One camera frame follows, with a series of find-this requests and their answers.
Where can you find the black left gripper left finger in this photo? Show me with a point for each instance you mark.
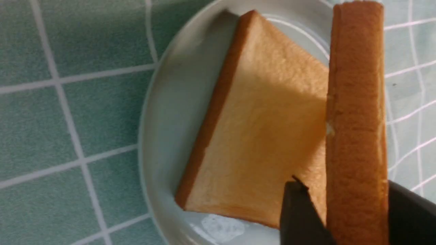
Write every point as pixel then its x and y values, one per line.
pixel 300 223

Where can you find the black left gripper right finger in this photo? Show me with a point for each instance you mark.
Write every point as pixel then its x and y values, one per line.
pixel 411 218

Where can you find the light green round plate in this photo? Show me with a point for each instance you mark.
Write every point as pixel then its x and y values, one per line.
pixel 268 116

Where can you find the toast slice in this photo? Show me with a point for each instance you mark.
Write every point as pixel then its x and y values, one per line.
pixel 356 151
pixel 265 124

